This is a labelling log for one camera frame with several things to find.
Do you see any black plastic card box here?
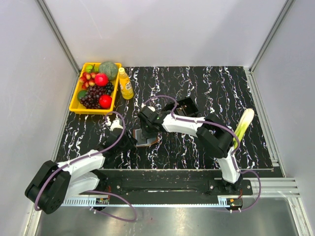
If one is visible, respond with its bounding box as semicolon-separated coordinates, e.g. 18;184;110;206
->
161;97;199;118

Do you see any yellow plastic fruit tray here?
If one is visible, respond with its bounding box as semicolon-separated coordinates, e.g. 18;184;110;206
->
69;61;122;115

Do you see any green lime fruit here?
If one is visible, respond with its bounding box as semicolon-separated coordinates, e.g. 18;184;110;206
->
77;90;88;101

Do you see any yellow juice bottle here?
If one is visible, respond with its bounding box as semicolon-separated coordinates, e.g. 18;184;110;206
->
118;67;134;100

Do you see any brown leather card holder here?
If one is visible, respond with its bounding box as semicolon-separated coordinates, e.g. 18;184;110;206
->
133;129;158;148

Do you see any dark purple grape bunch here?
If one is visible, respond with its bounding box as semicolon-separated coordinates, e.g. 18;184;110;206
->
79;85;105;109

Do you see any red pomegranate upper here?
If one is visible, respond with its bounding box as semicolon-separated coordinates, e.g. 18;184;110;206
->
94;73;109;87

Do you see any green melon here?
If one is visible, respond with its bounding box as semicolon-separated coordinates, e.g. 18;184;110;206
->
98;61;119;81

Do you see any red pomegranate lower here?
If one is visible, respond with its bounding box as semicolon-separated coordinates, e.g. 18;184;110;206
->
99;94;112;109

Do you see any black grape bunch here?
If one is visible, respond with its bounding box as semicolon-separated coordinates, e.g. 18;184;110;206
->
104;82;115;96

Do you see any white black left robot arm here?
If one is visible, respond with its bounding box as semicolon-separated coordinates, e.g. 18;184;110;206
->
25;118;136;214

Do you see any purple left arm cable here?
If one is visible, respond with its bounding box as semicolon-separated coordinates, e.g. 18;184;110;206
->
33;111;137;222

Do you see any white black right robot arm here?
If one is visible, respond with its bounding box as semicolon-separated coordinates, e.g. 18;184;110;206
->
138;105;242;195

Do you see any red pomegranate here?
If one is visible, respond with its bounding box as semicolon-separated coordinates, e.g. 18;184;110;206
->
94;73;109;87
99;94;112;109

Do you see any small red fruit cluster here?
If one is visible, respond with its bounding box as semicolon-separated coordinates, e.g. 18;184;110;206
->
79;72;96;90

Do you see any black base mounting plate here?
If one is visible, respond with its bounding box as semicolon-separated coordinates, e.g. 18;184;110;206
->
97;169;253;206

